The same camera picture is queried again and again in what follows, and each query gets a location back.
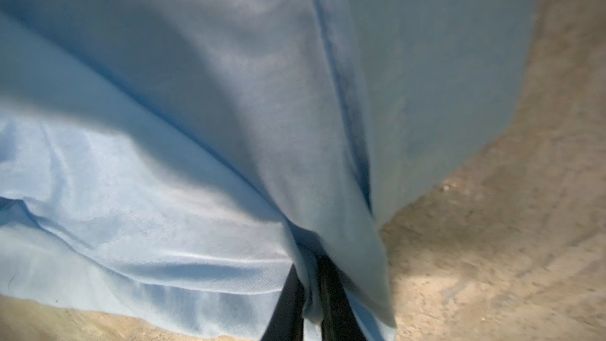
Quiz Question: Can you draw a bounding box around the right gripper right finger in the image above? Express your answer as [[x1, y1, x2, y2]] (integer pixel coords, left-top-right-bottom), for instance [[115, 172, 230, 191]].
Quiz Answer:
[[319, 257, 366, 341]]

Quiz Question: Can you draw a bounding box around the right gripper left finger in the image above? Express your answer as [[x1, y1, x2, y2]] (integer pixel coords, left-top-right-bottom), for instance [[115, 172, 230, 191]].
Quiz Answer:
[[260, 265, 305, 341]]

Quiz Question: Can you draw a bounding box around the light blue long sleeve shirt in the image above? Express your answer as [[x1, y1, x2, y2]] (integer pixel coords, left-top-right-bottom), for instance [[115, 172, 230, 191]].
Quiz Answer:
[[1, 0, 536, 340]]

